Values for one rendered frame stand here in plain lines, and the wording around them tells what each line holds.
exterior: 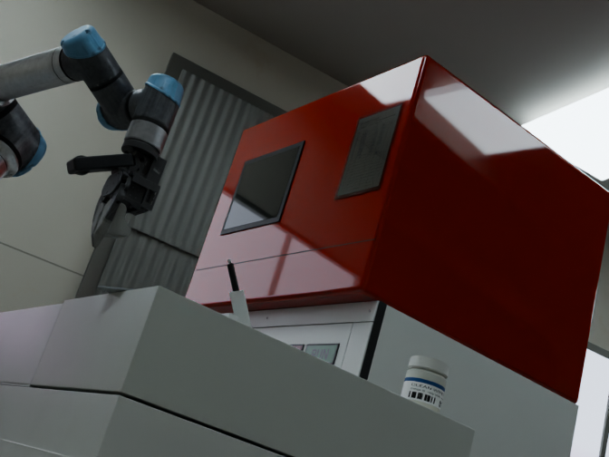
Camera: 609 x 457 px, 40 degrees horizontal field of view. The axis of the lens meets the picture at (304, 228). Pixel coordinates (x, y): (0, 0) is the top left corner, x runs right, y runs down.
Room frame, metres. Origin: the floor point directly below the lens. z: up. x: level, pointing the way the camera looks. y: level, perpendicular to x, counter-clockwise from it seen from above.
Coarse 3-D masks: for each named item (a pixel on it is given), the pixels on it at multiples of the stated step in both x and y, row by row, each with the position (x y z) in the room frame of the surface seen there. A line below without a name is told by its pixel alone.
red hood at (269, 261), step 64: (256, 128) 2.29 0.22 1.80; (320, 128) 1.98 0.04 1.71; (384, 128) 1.74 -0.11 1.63; (448, 128) 1.74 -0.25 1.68; (512, 128) 1.84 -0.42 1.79; (256, 192) 2.17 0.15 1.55; (320, 192) 1.90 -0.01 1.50; (384, 192) 1.69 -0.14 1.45; (448, 192) 1.76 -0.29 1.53; (512, 192) 1.86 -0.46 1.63; (576, 192) 1.98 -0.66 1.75; (256, 256) 2.08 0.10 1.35; (320, 256) 1.83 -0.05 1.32; (384, 256) 1.69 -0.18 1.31; (448, 256) 1.78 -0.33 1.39; (512, 256) 1.89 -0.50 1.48; (576, 256) 2.01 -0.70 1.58; (448, 320) 1.81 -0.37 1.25; (512, 320) 1.91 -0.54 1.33; (576, 320) 2.03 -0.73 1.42; (576, 384) 2.05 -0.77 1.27
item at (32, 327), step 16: (0, 320) 1.66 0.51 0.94; (16, 320) 1.57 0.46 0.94; (32, 320) 1.49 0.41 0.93; (48, 320) 1.41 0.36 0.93; (0, 336) 1.62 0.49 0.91; (16, 336) 1.53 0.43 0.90; (32, 336) 1.46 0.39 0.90; (48, 336) 1.38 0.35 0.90; (0, 352) 1.58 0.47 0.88; (16, 352) 1.50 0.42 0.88; (32, 352) 1.43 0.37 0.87; (0, 368) 1.55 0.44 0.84; (16, 368) 1.47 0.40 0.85; (32, 368) 1.40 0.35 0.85
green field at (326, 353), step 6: (306, 348) 1.87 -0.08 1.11; (312, 348) 1.86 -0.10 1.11; (318, 348) 1.84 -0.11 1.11; (324, 348) 1.82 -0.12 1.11; (330, 348) 1.80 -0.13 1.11; (312, 354) 1.85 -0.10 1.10; (318, 354) 1.83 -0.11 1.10; (324, 354) 1.81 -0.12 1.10; (330, 354) 1.79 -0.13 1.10; (324, 360) 1.80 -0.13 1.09; (330, 360) 1.79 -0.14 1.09
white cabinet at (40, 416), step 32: (0, 416) 1.45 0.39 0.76; (32, 416) 1.32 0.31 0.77; (64, 416) 1.21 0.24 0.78; (96, 416) 1.12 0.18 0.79; (128, 416) 1.09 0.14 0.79; (160, 416) 1.11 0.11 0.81; (0, 448) 1.39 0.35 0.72; (32, 448) 1.27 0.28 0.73; (64, 448) 1.17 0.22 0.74; (96, 448) 1.09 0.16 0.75; (128, 448) 1.10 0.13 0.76; (160, 448) 1.12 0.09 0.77; (192, 448) 1.14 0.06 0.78; (224, 448) 1.17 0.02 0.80; (256, 448) 1.19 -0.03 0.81
